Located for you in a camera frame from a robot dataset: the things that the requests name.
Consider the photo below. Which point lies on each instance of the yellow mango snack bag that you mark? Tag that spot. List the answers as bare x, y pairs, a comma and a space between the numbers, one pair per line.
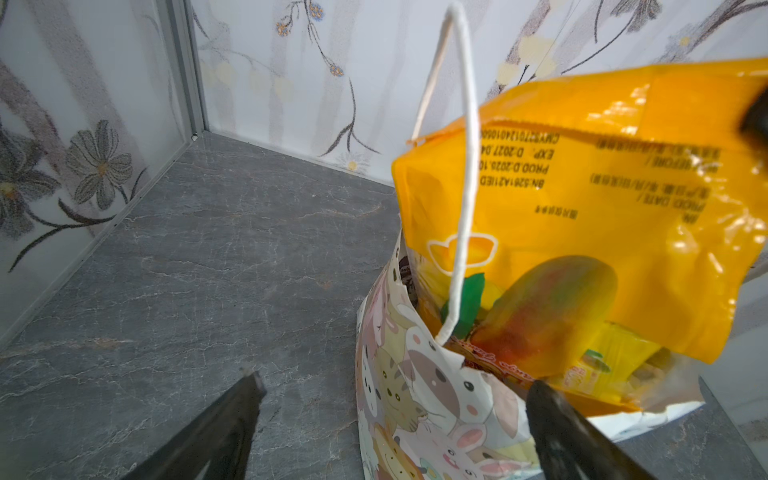
708, 191

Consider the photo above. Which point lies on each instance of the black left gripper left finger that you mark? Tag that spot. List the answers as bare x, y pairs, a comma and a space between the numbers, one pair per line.
214, 445

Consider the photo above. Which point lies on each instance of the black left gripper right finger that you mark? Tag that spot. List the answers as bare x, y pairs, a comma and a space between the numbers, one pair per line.
568, 446

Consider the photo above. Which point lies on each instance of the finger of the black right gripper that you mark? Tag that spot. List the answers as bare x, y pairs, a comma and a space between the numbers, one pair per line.
754, 124

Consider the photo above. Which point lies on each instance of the white cartoon paper bag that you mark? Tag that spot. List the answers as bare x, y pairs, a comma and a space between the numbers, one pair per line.
432, 372

